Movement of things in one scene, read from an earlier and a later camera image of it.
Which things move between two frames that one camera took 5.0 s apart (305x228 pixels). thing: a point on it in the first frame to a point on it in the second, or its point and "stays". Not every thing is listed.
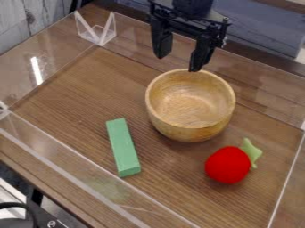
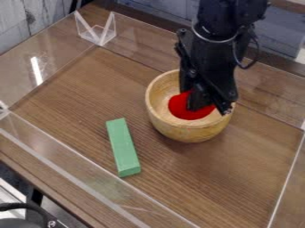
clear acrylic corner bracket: x=98 y=34 stays
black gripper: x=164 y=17 to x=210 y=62
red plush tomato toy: x=229 y=163 to x=180 y=108
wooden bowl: x=190 y=104 stays
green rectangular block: x=125 y=156 stays
